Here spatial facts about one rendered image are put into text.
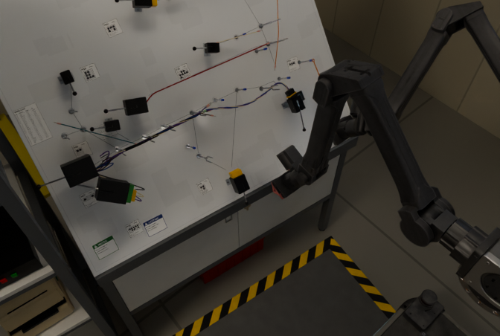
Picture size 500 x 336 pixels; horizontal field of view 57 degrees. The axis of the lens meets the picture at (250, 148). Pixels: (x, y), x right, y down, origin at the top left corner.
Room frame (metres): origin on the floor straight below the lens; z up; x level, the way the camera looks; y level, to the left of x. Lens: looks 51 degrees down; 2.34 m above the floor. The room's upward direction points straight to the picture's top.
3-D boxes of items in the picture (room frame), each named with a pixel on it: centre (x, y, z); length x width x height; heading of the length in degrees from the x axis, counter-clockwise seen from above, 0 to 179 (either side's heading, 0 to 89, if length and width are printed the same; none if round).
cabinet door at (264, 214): (1.14, -0.18, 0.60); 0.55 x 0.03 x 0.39; 123
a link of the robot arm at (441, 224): (0.52, -0.41, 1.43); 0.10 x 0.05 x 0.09; 40
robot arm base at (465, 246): (0.46, -0.47, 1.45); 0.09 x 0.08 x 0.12; 130
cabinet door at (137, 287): (0.84, 0.29, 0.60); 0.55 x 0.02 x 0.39; 123
